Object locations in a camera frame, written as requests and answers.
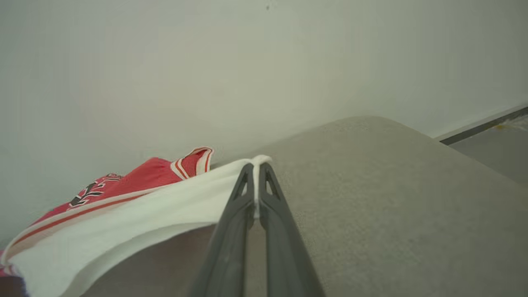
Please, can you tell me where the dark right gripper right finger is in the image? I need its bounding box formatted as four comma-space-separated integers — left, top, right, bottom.
259, 162, 326, 297

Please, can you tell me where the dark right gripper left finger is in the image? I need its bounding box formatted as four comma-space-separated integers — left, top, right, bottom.
189, 163, 255, 297

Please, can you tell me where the red white basketball jersey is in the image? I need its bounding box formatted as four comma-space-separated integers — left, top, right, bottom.
0, 146, 273, 297

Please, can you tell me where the grey fabric sofa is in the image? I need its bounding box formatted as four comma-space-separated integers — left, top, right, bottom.
80, 116, 528, 297

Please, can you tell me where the dark baseboard strip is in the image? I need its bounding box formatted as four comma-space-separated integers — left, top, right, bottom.
439, 106, 528, 146

